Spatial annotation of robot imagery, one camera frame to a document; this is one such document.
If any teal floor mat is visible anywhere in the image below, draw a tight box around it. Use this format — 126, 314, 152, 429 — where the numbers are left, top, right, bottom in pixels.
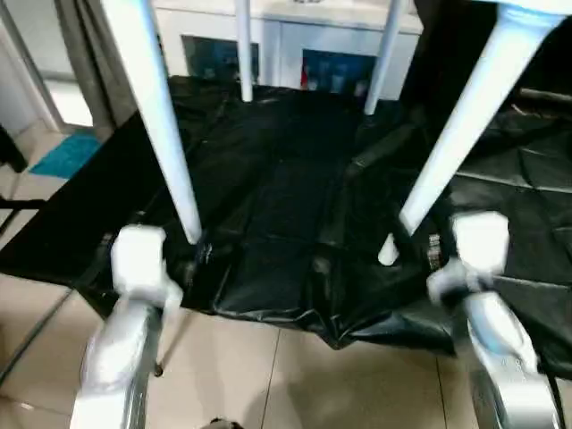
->
29, 131, 102, 180

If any white plastic table leg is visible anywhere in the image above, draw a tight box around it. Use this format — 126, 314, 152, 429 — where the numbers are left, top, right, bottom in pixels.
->
363, 0, 403, 117
100, 0, 204, 244
397, 7, 566, 237
234, 0, 255, 105

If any grey curtain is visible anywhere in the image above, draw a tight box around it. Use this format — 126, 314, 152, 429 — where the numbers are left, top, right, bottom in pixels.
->
54, 0, 122, 135

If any black work mat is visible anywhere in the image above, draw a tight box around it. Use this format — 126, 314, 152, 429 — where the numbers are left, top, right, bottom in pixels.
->
0, 73, 572, 378

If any black metal stand leg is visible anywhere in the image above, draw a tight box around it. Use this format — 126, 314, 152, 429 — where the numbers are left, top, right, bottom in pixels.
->
0, 290, 74, 381

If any white glass-door cabinet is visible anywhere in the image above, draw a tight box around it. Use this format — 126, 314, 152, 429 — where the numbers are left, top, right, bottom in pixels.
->
152, 0, 423, 99

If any black case with yellow label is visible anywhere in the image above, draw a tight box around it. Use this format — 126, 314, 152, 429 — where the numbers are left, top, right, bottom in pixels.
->
407, 0, 572, 113

